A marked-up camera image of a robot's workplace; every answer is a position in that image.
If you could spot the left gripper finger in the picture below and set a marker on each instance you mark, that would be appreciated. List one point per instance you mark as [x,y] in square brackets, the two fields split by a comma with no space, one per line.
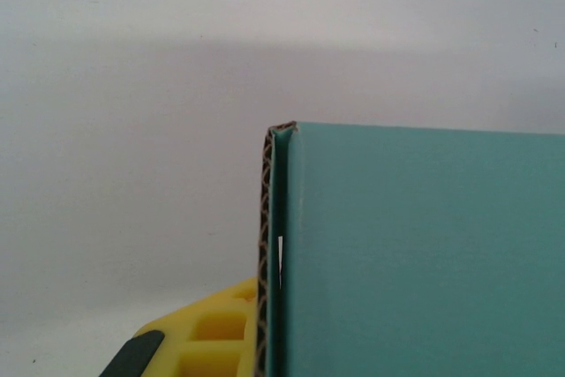
[216,328]

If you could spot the teal corrugated paper box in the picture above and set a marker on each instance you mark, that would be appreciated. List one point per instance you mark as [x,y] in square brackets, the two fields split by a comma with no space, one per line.
[419,262]

